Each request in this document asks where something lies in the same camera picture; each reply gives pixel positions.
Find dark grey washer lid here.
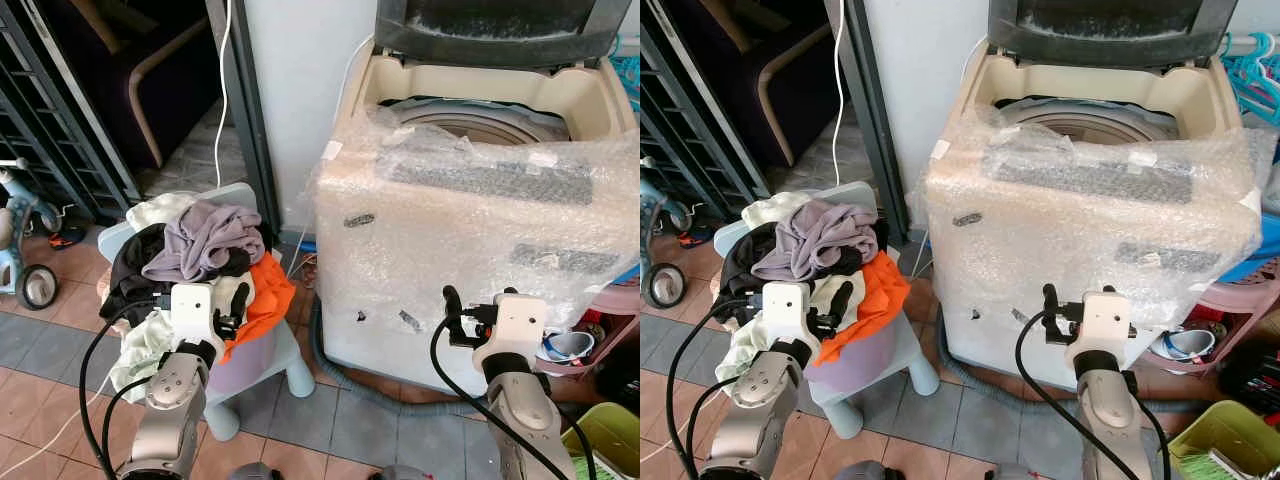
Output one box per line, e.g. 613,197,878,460
372,0,637,70
985,0,1243,70

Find green plastic bin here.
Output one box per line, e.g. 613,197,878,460
1167,400,1280,480
560,402,641,480

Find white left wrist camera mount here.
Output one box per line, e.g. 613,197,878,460
763,282,815,347
168,282,227,347

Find light blue child tricycle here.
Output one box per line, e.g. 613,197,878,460
0,158,64,312
640,165,692,310

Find grey garment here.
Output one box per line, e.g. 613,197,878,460
750,198,883,285
143,200,267,285

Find teal clothes hangers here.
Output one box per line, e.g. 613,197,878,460
1220,30,1280,128
608,34,641,113

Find light blue plastic stool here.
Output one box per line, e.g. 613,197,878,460
712,182,942,440
97,182,317,442

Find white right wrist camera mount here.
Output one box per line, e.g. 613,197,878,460
472,292,551,363
1064,290,1138,359

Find cream top-load washing machine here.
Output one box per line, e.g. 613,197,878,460
920,40,1267,397
310,40,641,397

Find pink plastic basket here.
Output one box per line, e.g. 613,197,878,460
540,298,641,377
1140,280,1280,377

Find black metal folding gate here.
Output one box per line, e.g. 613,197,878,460
640,0,767,225
0,0,142,225

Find orange garment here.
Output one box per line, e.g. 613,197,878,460
222,250,299,364
810,250,914,367

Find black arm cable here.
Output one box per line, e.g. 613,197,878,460
429,314,549,480
664,297,766,480
1014,310,1123,480
77,297,163,480

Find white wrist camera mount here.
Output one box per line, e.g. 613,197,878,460
472,292,551,363
763,282,815,347
168,282,227,347
1064,290,1138,359

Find white garment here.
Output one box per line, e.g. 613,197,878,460
740,191,817,230
125,191,203,234

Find thin white hanging cable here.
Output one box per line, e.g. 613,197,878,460
829,0,850,190
212,0,235,191

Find clear bubble wrap sheet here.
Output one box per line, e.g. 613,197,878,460
907,104,1280,323
304,104,641,323

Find dark grey door frame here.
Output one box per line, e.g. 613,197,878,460
204,0,284,243
824,0,912,247

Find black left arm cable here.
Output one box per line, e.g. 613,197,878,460
77,297,163,480
664,297,766,480

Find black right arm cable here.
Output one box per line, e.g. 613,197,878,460
429,314,549,480
1014,310,1123,480

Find black garment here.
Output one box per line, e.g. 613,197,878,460
98,222,251,327
717,222,863,327

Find pale green garment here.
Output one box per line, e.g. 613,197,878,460
714,312,783,407
107,308,183,405

